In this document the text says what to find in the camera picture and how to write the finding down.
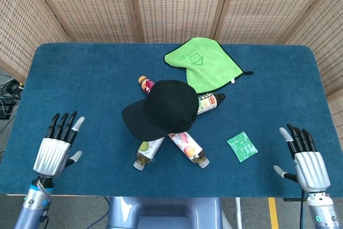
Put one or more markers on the green tea packet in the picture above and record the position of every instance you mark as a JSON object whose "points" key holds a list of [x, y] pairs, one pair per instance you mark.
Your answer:
{"points": [[242, 147]]}

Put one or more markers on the white table leg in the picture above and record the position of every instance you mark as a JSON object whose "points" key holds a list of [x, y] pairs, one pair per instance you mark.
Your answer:
{"points": [[238, 213]]}

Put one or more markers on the green microfiber cloth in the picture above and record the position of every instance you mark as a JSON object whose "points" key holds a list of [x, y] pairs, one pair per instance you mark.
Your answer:
{"points": [[206, 65]]}

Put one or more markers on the tea bottle green apple label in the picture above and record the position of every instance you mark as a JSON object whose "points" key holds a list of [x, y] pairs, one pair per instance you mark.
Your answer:
{"points": [[146, 152]]}

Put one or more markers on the blue-grey robot torso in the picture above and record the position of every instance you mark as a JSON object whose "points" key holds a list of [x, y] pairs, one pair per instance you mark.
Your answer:
{"points": [[163, 211]]}

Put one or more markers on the drink bottle red label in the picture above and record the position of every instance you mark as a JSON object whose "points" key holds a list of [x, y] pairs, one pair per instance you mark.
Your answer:
{"points": [[146, 84]]}

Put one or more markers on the tea bottle peach label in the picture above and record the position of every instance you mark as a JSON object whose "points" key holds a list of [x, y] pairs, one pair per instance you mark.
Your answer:
{"points": [[189, 148]]}

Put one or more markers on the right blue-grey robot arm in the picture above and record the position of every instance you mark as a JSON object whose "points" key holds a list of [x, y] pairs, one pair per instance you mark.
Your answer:
{"points": [[323, 213]]}

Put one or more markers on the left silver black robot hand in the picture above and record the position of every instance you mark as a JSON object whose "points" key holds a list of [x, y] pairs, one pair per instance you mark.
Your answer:
{"points": [[52, 156]]}

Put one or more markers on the wicker folding screen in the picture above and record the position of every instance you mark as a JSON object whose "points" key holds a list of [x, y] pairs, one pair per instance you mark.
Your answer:
{"points": [[177, 3]]}

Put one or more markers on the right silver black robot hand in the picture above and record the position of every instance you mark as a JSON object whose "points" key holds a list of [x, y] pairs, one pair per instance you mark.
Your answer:
{"points": [[312, 171]]}

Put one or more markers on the black baseball cap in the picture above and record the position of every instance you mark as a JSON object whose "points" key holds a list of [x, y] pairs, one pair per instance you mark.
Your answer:
{"points": [[168, 111]]}

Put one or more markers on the dark tea bottle green label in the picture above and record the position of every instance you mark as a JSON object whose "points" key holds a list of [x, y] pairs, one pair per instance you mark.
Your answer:
{"points": [[210, 103]]}

